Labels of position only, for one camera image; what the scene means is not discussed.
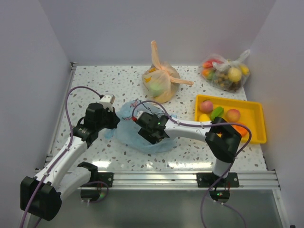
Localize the light blue printed plastic bag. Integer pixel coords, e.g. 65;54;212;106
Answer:
104;98;176;154

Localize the red apple with stem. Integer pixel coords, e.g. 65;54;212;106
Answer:
199;100;213;114

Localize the green fruit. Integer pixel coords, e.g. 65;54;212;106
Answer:
210;106;224;121

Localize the orange round fruit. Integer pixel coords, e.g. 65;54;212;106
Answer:
226;109;241;123

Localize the orange carrot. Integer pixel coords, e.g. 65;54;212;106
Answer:
232;122;248;137

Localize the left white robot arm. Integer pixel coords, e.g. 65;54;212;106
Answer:
20;101;120;221

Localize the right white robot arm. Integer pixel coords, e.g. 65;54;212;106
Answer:
133;111;242;187

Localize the orange banana-print plastic bag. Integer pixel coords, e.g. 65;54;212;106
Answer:
142;40;194;104

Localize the clear plastic bag of fruit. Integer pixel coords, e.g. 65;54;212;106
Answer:
197;49;250;93

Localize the yellow plastic tray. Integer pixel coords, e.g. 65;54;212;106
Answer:
194;95;267;144

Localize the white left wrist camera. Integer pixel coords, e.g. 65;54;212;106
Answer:
98;94;115;112

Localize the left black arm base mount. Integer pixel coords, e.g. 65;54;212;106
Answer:
77;162;114;204

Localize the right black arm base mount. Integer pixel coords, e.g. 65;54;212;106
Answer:
196;172;240;203

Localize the aluminium front rail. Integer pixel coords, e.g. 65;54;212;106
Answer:
35;171;278;190

